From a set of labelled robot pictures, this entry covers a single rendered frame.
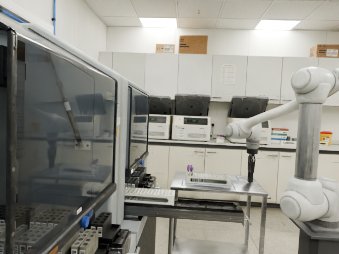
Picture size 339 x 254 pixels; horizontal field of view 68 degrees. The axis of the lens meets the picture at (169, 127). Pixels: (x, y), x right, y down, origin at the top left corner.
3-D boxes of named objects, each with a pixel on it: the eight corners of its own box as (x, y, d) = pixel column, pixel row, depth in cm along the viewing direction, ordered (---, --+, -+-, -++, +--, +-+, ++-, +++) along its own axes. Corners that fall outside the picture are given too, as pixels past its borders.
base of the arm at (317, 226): (326, 217, 151) (327, 208, 151) (350, 235, 129) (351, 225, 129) (294, 215, 152) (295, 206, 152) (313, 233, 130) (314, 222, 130)
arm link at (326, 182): (346, 219, 136) (349, 178, 135) (328, 225, 126) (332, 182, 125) (316, 208, 150) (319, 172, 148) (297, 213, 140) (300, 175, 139)
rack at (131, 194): (116, 204, 131) (116, 192, 130) (121, 197, 141) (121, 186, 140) (173, 207, 129) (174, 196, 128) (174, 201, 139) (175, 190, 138)
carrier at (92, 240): (92, 246, 86) (93, 229, 85) (98, 247, 86) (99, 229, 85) (78, 267, 74) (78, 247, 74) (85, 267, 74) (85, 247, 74)
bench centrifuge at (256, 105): (231, 143, 357) (233, 94, 354) (224, 139, 419) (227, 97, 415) (271, 145, 353) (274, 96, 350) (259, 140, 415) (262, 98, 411)
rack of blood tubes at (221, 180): (184, 185, 165) (185, 175, 165) (185, 181, 175) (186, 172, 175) (231, 188, 162) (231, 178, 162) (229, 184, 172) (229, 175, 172)
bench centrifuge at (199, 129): (171, 140, 362) (173, 91, 359) (173, 136, 424) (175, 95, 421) (210, 142, 359) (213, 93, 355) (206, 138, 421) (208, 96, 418)
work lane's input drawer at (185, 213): (107, 217, 129) (108, 200, 129) (115, 207, 143) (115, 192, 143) (252, 228, 125) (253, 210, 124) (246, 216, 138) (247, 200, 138)
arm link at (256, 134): (251, 138, 183) (238, 138, 176) (253, 117, 182) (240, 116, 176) (264, 140, 174) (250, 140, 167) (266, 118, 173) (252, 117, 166)
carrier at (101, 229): (106, 226, 101) (107, 211, 101) (111, 227, 101) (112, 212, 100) (96, 241, 89) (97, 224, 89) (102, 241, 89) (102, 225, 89)
